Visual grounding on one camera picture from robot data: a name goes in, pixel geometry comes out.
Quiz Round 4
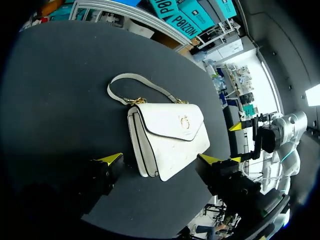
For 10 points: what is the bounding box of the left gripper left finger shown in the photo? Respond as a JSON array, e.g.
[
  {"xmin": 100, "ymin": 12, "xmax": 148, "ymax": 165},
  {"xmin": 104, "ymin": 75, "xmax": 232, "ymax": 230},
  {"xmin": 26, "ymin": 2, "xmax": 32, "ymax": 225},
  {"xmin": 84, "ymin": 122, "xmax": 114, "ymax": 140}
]
[{"xmin": 88, "ymin": 152, "xmax": 125, "ymax": 198}]

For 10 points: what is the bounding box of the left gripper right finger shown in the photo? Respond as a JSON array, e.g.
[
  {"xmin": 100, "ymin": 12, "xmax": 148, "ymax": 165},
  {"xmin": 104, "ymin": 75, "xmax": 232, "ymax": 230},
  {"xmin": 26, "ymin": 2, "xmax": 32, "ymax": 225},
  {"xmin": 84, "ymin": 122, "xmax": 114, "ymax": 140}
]
[{"xmin": 195, "ymin": 153, "xmax": 262, "ymax": 201}]

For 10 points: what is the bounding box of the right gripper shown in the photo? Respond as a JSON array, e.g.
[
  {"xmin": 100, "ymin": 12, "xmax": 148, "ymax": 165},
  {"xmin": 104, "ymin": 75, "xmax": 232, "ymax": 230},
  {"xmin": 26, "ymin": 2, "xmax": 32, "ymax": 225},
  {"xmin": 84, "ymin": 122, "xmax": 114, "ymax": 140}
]
[{"xmin": 228, "ymin": 113, "xmax": 280, "ymax": 163}]

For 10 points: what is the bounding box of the white leather handbag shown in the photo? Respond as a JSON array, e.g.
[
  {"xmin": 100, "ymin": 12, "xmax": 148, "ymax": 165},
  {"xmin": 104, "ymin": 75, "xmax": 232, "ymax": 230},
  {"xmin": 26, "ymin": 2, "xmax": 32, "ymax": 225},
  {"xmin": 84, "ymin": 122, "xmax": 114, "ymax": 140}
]
[{"xmin": 106, "ymin": 72, "xmax": 211, "ymax": 183}]

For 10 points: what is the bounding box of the white cable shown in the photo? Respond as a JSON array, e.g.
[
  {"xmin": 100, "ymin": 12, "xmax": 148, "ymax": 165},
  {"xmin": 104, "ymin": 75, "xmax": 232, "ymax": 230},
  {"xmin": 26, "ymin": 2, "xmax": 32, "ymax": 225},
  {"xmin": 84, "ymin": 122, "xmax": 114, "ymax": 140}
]
[{"xmin": 262, "ymin": 149, "xmax": 283, "ymax": 187}]

